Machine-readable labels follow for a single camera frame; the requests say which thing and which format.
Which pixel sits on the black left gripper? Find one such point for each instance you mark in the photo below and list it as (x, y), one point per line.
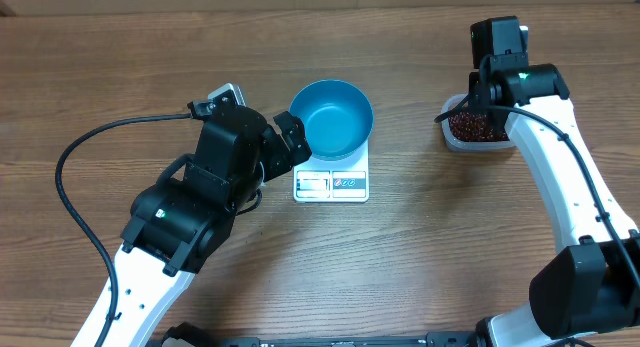
(280, 160)

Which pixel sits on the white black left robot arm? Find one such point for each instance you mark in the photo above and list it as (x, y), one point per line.
(178, 222)

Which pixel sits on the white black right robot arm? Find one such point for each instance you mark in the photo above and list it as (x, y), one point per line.
(591, 286)

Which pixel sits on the blue metal bowl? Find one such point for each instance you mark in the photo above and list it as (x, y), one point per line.
(337, 116)

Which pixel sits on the white digital kitchen scale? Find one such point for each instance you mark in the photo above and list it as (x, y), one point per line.
(337, 181)

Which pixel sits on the red beans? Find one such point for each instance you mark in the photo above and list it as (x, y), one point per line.
(469, 127)

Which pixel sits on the clear plastic food container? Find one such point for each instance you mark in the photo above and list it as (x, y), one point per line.
(457, 145)

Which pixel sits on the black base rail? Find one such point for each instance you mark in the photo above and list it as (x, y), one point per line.
(189, 335)

